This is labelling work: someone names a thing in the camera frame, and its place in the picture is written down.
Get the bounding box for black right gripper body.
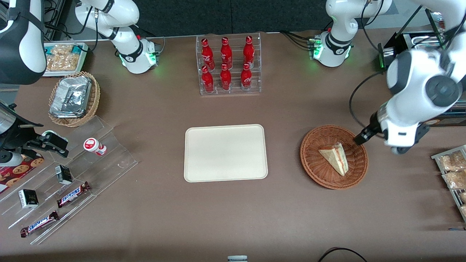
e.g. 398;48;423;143
0;122;44;154

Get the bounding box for triangle sandwich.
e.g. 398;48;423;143
319;142;349;177

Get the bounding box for round brown wicker basket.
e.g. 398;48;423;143
300;125;369;190

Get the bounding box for oval light wicker basket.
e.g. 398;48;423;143
48;71;101;128

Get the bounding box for white snack tray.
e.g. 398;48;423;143
43;41;90;78

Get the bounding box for beige plastic tray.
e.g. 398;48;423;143
183;124;269;183

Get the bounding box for red cookie box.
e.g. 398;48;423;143
0;154;45;194

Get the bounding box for small black carton box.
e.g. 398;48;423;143
18;188;39;209
55;164;74;185

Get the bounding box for red white yogurt cup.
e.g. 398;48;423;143
83;137;107;156

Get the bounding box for silver foil packs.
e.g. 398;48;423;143
50;75;92;119

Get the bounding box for brown Snickers bar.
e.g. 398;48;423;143
20;210;60;238
56;181;91;209

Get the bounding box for clear acrylic step stand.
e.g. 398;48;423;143
0;115;139;245

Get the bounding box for clear bag of snacks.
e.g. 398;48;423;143
442;170;466;190
438;150;466;172

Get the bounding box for clear bag of nuts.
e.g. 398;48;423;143
45;44;83;72

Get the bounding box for red cola bottle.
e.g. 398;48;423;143
201;38;214;70
243;35;254;69
220;64;232;91
220;37;233;70
241;63;252;91
201;65;214;94

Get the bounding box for clear acrylic bottle rack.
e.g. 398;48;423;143
196;32;262;96

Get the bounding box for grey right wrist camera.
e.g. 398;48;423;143
0;151;24;168

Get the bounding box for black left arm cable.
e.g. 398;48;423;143
348;71;387;138

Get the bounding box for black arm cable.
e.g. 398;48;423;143
43;0;100;52
348;71;387;138

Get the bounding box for grey wire snack rack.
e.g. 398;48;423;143
431;144;466;223

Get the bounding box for black looped cable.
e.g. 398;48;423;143
317;247;369;262

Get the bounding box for black left base cables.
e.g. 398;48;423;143
280;30;318;50

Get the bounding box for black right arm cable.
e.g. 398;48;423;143
43;0;100;52

